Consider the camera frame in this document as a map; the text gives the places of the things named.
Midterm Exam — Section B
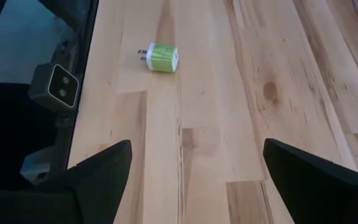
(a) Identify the green wall charger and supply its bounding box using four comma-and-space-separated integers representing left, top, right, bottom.
137, 42, 180, 73

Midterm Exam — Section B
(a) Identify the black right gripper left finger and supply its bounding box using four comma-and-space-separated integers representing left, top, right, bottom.
0, 139, 133, 224

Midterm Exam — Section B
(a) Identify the grey table-level camera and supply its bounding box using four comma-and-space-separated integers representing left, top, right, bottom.
27, 63, 80, 112

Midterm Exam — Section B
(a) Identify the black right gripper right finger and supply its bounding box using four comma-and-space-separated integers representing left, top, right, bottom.
262, 138, 358, 224

